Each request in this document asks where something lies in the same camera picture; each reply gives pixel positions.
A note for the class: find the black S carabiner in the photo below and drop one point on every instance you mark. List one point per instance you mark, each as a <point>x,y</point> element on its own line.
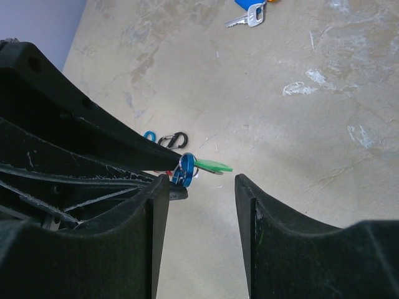
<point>173,140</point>

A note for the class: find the key with green tag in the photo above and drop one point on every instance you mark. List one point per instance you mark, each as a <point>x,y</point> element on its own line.
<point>210,166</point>

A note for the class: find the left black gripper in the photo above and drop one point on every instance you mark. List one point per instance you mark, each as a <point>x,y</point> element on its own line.
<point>67,189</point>

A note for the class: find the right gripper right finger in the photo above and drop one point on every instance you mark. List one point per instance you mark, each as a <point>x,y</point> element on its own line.
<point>290,255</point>

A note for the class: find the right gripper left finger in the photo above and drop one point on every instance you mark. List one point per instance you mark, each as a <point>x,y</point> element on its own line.
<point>114,255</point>

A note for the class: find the key with blue tag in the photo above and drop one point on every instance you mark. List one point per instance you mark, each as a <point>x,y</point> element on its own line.
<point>253,13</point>

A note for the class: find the light blue S carabiner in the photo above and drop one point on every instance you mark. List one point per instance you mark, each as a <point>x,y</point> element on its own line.
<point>150,135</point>

